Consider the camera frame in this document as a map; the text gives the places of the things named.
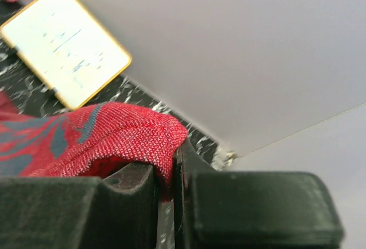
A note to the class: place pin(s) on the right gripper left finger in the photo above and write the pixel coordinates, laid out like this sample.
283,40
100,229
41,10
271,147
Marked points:
120,211

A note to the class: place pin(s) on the red patterned pillowcase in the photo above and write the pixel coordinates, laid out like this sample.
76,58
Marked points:
95,140

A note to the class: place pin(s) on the small yellow-framed whiteboard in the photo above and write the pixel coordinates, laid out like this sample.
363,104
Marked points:
67,48

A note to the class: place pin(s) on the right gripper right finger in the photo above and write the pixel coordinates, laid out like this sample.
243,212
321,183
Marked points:
250,209

